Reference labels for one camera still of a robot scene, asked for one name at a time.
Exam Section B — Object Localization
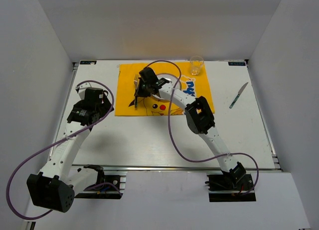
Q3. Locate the fork with teal handle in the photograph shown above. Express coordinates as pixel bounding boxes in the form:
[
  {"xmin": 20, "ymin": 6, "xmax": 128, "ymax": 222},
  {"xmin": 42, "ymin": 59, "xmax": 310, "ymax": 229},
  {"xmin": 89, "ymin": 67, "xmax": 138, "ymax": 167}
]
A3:
[{"xmin": 134, "ymin": 74, "xmax": 139, "ymax": 108}]

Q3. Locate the white plate with red print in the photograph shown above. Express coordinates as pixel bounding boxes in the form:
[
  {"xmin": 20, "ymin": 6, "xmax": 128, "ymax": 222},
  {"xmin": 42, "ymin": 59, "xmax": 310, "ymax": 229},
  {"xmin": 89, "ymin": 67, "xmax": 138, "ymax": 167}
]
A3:
[{"xmin": 151, "ymin": 73, "xmax": 182, "ymax": 102}]

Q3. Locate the yellow printed cloth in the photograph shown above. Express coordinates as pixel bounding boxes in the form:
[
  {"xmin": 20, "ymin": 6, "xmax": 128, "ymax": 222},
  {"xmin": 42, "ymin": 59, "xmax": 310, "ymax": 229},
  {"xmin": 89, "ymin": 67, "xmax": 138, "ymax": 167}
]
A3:
[{"xmin": 115, "ymin": 62, "xmax": 215, "ymax": 116}]

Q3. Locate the knife with teal handle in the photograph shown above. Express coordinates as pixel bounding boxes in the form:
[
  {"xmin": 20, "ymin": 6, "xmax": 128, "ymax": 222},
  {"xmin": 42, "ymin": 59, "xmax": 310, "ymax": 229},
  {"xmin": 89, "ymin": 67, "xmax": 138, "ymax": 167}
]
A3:
[{"xmin": 229, "ymin": 82, "xmax": 248, "ymax": 109}]

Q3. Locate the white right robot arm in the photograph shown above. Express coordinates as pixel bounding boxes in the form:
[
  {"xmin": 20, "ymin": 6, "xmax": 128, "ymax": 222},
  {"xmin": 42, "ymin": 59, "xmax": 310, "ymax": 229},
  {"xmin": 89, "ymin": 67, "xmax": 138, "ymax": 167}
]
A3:
[{"xmin": 136, "ymin": 67, "xmax": 246, "ymax": 190}]

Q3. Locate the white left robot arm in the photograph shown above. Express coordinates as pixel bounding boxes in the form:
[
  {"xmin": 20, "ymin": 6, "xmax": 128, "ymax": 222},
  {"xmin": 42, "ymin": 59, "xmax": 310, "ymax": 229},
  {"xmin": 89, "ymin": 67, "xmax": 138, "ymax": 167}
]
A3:
[{"xmin": 27, "ymin": 88, "xmax": 113, "ymax": 213}]

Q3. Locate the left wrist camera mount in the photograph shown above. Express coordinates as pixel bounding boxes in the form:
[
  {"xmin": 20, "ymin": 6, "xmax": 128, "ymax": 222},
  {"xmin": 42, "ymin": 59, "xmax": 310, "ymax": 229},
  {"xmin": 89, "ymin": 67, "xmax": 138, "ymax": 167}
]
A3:
[{"xmin": 75, "ymin": 83, "xmax": 104, "ymax": 102}]

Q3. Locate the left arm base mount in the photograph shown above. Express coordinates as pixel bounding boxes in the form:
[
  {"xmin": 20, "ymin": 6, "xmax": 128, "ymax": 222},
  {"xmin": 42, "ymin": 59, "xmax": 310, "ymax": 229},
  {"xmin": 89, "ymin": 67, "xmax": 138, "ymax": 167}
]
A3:
[{"xmin": 75, "ymin": 165, "xmax": 126, "ymax": 200}]

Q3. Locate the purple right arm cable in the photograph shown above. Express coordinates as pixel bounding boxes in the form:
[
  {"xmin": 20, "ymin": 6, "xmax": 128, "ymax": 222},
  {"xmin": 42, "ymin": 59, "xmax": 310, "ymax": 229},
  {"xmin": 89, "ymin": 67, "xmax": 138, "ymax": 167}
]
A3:
[{"xmin": 144, "ymin": 60, "xmax": 260, "ymax": 197}]

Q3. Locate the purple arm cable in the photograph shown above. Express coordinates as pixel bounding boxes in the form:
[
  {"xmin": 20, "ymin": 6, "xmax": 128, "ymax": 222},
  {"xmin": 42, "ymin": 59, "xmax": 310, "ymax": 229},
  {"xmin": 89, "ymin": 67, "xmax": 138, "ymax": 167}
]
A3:
[
  {"xmin": 144, "ymin": 60, "xmax": 260, "ymax": 197},
  {"xmin": 5, "ymin": 80, "xmax": 123, "ymax": 221}
]

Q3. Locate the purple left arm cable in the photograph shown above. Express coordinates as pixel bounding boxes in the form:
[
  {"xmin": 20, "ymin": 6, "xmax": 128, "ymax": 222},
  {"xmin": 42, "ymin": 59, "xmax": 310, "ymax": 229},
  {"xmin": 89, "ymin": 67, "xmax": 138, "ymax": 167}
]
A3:
[{"xmin": 5, "ymin": 80, "xmax": 123, "ymax": 221}]

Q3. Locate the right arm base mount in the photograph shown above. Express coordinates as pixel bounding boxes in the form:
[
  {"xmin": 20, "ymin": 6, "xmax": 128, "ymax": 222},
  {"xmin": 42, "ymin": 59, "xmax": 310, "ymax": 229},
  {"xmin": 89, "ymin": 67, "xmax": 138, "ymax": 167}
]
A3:
[{"xmin": 205, "ymin": 174, "xmax": 256, "ymax": 203}]

